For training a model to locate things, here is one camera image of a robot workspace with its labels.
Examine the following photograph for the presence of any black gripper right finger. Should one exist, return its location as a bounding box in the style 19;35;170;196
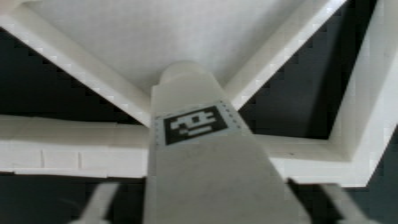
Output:
288;179;380;224

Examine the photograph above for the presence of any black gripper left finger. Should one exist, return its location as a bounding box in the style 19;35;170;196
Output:
69;182;144;224

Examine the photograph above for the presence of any white leg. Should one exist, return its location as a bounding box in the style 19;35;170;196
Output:
144;61;311;224

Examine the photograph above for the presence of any white desk top tray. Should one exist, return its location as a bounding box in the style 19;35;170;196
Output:
0;0;346;123

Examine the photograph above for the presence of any white front fence bar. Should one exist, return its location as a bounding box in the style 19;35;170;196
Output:
0;115;366;187

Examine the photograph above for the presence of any white fence bar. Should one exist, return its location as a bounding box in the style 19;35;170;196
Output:
329;0;398;187
0;115;366;187

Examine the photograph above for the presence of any white right fence bar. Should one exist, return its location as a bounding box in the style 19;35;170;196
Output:
329;0;398;187

